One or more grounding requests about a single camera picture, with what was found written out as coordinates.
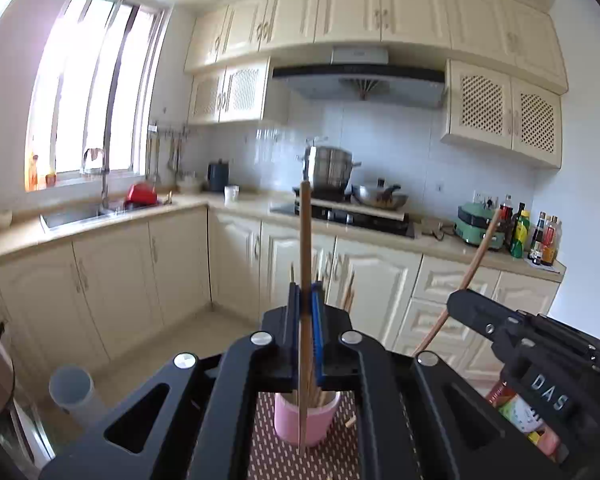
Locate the steel sink faucet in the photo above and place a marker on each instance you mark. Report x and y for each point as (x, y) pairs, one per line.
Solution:
(104, 190)

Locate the red plastic basin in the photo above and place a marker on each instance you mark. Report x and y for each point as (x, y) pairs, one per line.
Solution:
(141, 194)

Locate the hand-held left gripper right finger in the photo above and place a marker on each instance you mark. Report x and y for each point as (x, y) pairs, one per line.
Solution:
(318, 340)

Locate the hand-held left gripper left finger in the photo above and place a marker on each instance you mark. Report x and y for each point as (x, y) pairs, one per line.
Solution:
(294, 340)

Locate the black glass gas hob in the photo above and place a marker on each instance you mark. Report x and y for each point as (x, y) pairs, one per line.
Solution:
(370, 225)

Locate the steel kitchen sink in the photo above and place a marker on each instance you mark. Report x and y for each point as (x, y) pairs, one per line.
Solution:
(75, 217)

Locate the stacked steel steamer pot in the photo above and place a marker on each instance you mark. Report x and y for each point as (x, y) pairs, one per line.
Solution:
(332, 170)

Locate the translucent plastic cup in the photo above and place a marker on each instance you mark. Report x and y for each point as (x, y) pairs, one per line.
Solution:
(75, 395)

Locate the metal wall rail rack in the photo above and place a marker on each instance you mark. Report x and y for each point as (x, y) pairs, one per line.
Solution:
(167, 130)

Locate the black electric kettle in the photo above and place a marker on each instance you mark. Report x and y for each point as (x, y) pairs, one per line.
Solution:
(217, 177)

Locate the cream upper wall cabinets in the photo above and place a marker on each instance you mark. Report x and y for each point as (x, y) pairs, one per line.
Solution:
(350, 10)

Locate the cream lattice door cabinet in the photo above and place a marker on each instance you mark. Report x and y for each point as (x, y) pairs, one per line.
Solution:
(485, 105)
(240, 92)

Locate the small red jar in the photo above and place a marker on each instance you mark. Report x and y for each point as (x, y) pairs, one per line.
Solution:
(50, 179)

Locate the light wooden board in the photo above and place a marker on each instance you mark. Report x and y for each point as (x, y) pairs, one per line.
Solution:
(380, 212)

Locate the brown bottle red label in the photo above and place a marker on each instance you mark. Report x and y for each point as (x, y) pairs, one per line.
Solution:
(551, 245)

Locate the bunch of wooden chopsticks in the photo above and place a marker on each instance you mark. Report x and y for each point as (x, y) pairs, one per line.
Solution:
(324, 397)

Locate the black burner stand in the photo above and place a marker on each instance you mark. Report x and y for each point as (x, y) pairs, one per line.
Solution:
(325, 193)

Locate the slim dark bottle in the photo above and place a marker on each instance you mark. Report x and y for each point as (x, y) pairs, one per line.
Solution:
(519, 208)

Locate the green electric cooker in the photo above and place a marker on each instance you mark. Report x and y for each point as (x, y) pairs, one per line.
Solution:
(475, 225)

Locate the orange bottle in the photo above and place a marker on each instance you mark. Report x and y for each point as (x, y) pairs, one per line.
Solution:
(33, 175)

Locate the small white bowl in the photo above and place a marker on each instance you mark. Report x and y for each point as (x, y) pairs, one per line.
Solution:
(1, 220)

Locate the white wall socket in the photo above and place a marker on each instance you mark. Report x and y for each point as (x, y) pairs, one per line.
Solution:
(480, 197)

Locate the cream kitchen base cabinets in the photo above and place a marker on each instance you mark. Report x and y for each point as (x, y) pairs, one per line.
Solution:
(180, 260)

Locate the hanging steel ladle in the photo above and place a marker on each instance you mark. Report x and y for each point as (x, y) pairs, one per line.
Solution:
(155, 165)

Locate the dark soy sauce bottle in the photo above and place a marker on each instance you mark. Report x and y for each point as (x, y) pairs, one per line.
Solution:
(537, 240)

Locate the stack of white bowls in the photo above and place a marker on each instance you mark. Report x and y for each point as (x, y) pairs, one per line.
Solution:
(190, 185)

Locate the kitchen window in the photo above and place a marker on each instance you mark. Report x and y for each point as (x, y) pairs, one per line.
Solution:
(80, 85)

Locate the pink utensil cup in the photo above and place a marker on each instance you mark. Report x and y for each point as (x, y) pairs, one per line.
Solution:
(285, 425)

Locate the white mug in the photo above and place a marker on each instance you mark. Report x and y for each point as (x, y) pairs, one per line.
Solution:
(231, 195)

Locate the large bottle colourful label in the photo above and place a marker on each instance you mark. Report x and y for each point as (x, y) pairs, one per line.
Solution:
(522, 417)

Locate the dark bottle red label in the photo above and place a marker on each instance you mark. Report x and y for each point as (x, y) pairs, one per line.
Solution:
(505, 210)

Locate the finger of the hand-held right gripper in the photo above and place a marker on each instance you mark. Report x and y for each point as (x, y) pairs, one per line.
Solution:
(565, 342)
(480, 322)

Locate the white stand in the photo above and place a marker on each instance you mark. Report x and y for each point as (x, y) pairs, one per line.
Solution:
(25, 435)

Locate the black range hood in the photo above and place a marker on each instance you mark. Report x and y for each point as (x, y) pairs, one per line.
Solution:
(330, 85)

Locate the green bottle yellow label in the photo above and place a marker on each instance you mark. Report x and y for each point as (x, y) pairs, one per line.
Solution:
(521, 235)

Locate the hanging steel spatula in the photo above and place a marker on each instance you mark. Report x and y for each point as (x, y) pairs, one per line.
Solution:
(175, 155)

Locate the steel wok with lid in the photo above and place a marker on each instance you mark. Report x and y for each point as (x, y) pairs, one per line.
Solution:
(380, 200)

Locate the single reddish wooden chopstick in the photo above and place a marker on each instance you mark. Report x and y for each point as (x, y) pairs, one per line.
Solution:
(477, 260)

